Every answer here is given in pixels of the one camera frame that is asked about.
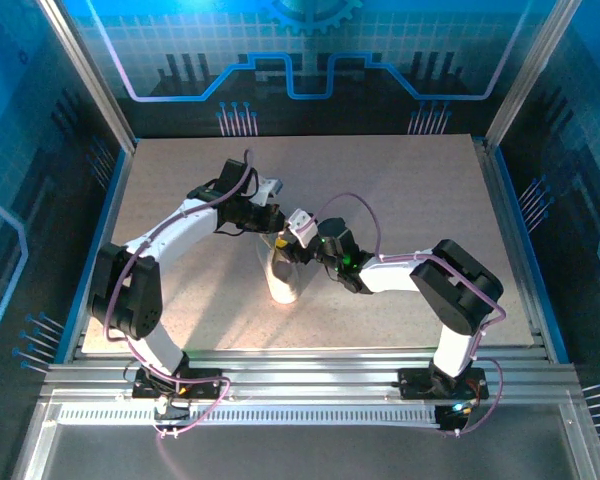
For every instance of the white canvas shoe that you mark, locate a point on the white canvas shoe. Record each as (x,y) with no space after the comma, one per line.
(282,280)

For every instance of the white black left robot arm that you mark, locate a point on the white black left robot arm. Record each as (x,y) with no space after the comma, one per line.
(180,235)

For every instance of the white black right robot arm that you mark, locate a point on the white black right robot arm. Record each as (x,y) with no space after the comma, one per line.
(390,275)

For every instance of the black control board with lights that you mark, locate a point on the black control board with lights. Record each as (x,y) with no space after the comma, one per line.
(452,415)

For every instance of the aluminium front frame rail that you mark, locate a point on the aluminium front frame rail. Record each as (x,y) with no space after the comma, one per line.
(305,370)

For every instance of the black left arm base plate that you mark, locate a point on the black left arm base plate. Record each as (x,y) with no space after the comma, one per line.
(205,382)

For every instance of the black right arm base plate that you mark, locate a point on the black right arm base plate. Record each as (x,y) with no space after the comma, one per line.
(415,384)

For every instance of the aluminium side frame rail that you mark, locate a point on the aluminium side frame rail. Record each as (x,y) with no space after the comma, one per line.
(512,250)

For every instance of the aluminium left corner post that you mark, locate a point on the aluminium left corner post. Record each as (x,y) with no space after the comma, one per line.
(89,75)

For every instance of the aluminium corner post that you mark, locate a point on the aluminium corner post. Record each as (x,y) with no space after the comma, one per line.
(529,75)
(89,75)

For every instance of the aluminium right corner post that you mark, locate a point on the aluminium right corner post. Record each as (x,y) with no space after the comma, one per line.
(529,75)

